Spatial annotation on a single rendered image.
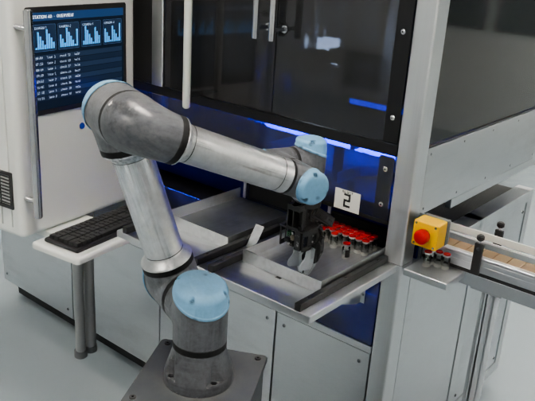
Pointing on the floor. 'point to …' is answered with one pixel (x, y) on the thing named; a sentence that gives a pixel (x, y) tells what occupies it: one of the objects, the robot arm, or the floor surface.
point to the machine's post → (407, 191)
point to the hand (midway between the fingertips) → (305, 271)
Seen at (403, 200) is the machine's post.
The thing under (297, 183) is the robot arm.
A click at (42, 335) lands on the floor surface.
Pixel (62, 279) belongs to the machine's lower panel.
